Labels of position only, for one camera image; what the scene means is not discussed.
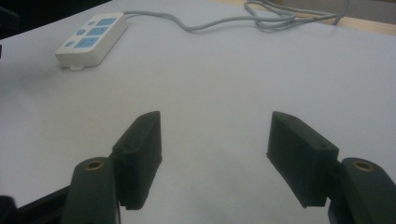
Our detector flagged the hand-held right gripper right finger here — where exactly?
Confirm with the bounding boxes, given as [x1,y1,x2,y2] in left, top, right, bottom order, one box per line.
[266,110,340,209]

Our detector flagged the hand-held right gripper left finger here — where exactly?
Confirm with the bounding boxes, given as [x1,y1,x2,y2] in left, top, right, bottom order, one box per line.
[109,110,163,211]

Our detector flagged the white power strip blue sockets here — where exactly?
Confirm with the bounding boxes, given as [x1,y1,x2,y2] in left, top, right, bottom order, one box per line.
[54,12,129,71]

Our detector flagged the grey power strip cable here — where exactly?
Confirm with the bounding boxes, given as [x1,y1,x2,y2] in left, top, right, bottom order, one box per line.
[123,0,351,34]

